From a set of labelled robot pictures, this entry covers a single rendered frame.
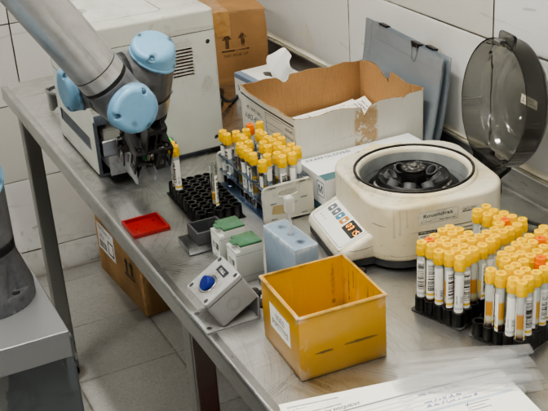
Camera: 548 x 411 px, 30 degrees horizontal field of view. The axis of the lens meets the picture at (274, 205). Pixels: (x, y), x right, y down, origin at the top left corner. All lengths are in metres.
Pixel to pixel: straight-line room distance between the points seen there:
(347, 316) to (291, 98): 0.83
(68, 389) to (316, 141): 0.65
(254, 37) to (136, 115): 1.02
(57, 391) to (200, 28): 0.81
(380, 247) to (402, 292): 0.09
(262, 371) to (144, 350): 1.71
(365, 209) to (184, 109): 0.59
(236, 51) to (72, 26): 1.06
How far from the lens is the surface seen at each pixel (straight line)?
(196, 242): 1.73
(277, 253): 1.56
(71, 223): 3.57
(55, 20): 1.47
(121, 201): 1.95
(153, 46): 1.68
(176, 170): 1.89
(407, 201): 1.60
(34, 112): 2.48
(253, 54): 2.52
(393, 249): 1.62
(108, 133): 2.05
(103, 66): 1.51
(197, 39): 2.05
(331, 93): 2.15
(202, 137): 2.11
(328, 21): 2.41
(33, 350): 1.48
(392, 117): 1.96
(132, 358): 3.08
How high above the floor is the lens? 1.68
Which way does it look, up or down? 26 degrees down
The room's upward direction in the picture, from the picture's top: 4 degrees counter-clockwise
